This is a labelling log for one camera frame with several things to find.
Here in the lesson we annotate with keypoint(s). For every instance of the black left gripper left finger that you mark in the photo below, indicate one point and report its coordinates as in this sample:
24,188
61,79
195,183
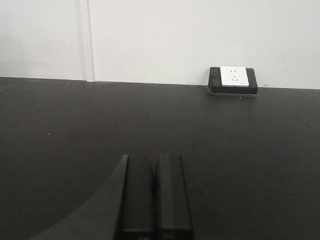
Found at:
137,210

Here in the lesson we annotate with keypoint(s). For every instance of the white power outlet black base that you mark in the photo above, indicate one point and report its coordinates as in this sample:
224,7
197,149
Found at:
232,80

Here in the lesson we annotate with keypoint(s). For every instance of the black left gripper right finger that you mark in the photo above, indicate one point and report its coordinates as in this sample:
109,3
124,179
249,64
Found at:
172,212

